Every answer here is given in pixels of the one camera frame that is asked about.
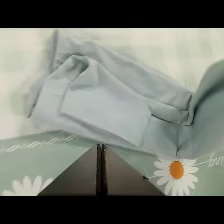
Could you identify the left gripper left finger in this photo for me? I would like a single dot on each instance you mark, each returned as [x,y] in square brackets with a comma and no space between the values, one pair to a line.
[80,176]

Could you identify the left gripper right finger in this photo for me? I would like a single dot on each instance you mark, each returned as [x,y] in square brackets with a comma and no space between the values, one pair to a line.
[126,178]

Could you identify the pale blue shirt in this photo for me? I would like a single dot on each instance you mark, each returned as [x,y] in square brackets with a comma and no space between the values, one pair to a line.
[110,100]

